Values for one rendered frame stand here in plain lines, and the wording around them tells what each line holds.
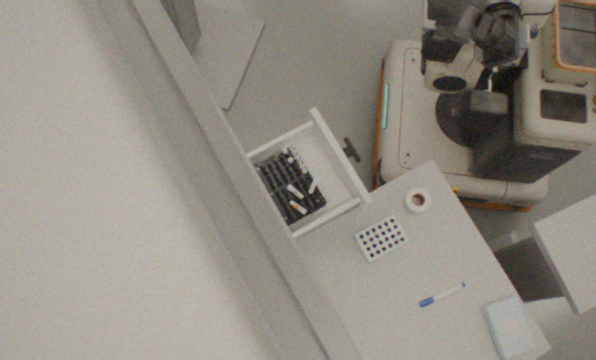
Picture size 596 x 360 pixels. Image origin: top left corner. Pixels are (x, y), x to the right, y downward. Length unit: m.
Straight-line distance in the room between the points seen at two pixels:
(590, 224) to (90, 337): 1.61
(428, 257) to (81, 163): 1.33
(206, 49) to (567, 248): 1.68
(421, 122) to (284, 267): 1.95
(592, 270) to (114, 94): 1.57
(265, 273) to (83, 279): 0.11
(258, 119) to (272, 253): 2.17
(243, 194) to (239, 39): 2.30
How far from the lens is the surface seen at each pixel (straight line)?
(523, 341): 1.65
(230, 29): 2.65
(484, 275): 1.67
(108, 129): 0.39
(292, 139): 1.55
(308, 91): 2.55
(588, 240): 1.81
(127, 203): 0.37
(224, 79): 2.54
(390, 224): 1.58
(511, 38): 1.37
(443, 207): 1.67
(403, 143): 2.21
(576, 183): 2.74
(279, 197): 1.46
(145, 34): 0.40
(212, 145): 0.35
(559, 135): 1.82
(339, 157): 1.47
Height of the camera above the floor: 2.32
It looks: 75 degrees down
